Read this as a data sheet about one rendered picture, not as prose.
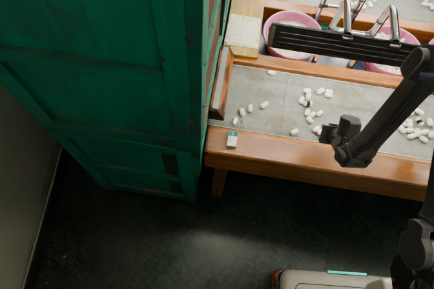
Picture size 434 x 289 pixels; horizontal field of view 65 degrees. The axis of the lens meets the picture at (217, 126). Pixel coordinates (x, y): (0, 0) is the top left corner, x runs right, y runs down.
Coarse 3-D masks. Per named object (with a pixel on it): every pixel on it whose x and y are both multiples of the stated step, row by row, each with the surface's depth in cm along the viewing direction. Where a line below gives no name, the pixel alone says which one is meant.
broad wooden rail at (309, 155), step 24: (216, 144) 126; (240, 144) 126; (264, 144) 127; (288, 144) 127; (312, 144) 128; (240, 168) 136; (264, 168) 132; (288, 168) 128; (312, 168) 124; (336, 168) 124; (360, 168) 125; (384, 168) 125; (408, 168) 126; (384, 192) 136; (408, 192) 132
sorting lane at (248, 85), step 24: (240, 72) 143; (264, 72) 144; (240, 96) 138; (264, 96) 139; (288, 96) 139; (312, 96) 140; (336, 96) 140; (360, 96) 141; (384, 96) 141; (432, 96) 143; (216, 120) 133; (240, 120) 133; (264, 120) 134; (288, 120) 134; (336, 120) 136; (360, 120) 136; (384, 144) 132; (408, 144) 132; (432, 144) 133
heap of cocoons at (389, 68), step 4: (376, 36) 154; (380, 36) 156; (384, 36) 155; (388, 36) 156; (400, 40) 154; (404, 40) 155; (376, 64) 148; (384, 68) 149; (388, 68) 147; (392, 68) 149; (396, 68) 150; (396, 72) 147; (400, 72) 147
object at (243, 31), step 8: (232, 16) 151; (240, 16) 151; (232, 24) 149; (240, 24) 149; (248, 24) 149; (256, 24) 149; (232, 32) 147; (240, 32) 147; (248, 32) 147; (256, 32) 147; (232, 40) 145; (240, 40) 145; (248, 40) 145; (256, 40) 146; (256, 48) 144
